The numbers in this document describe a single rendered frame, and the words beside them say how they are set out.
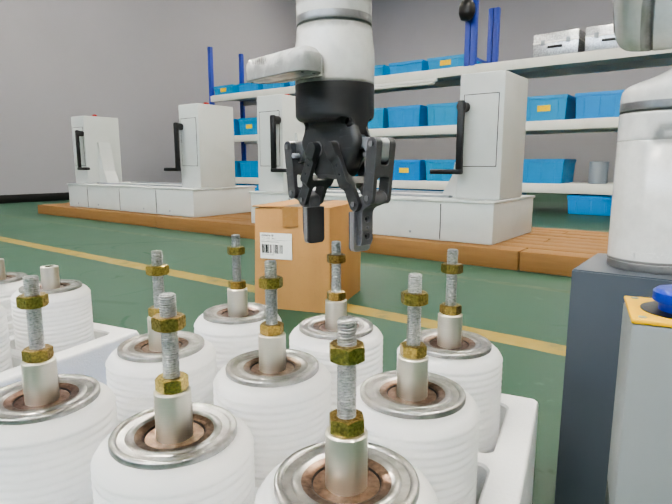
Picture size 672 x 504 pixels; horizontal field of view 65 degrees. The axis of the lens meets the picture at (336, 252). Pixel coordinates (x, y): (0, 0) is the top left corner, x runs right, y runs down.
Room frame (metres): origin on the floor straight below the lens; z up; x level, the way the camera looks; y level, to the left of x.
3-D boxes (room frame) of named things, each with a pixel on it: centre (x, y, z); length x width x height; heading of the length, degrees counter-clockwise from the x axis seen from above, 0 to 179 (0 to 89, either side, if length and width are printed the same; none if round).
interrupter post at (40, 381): (0.35, 0.21, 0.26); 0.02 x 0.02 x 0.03
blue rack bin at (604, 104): (4.58, -2.29, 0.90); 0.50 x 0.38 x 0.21; 142
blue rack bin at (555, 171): (4.82, -1.93, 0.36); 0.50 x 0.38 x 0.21; 145
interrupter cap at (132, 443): (0.30, 0.10, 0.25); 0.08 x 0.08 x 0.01
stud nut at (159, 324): (0.30, 0.10, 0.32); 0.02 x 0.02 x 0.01; 80
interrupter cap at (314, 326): (0.51, 0.00, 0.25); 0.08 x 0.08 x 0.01
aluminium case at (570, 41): (4.77, -1.97, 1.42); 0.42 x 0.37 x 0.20; 141
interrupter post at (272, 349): (0.41, 0.05, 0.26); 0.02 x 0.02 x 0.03
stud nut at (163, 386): (0.30, 0.10, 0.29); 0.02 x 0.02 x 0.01; 80
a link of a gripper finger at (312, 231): (0.54, 0.02, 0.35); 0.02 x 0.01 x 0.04; 131
